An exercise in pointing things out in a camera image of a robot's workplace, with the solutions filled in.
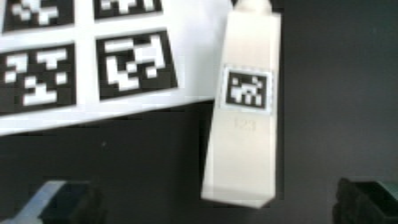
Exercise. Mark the white desk leg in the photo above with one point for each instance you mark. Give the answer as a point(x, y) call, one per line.
point(238, 180)

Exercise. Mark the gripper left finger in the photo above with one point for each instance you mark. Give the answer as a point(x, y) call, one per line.
point(64, 204)

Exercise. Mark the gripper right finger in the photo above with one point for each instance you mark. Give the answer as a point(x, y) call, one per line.
point(366, 202)

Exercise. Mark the white marker sheet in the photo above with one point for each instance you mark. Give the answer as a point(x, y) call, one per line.
point(103, 58)

